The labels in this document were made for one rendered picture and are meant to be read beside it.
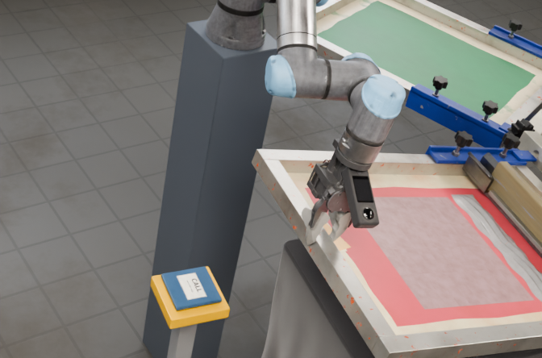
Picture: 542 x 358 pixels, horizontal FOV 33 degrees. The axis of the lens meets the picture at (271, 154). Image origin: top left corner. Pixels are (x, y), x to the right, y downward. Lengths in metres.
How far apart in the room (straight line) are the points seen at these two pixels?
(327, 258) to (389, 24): 1.48
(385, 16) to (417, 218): 1.22
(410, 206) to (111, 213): 1.70
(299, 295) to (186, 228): 0.61
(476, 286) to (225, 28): 0.85
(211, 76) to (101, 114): 1.82
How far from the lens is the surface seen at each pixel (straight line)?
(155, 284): 1.91
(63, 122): 3.96
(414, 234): 1.97
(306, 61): 1.65
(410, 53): 2.92
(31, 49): 4.44
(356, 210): 1.63
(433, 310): 1.79
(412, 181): 2.15
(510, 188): 2.16
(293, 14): 1.68
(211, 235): 2.56
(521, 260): 2.07
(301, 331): 2.06
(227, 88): 2.24
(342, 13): 3.06
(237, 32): 2.21
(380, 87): 1.58
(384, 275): 1.80
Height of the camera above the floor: 2.30
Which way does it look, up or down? 36 degrees down
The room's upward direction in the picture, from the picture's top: 13 degrees clockwise
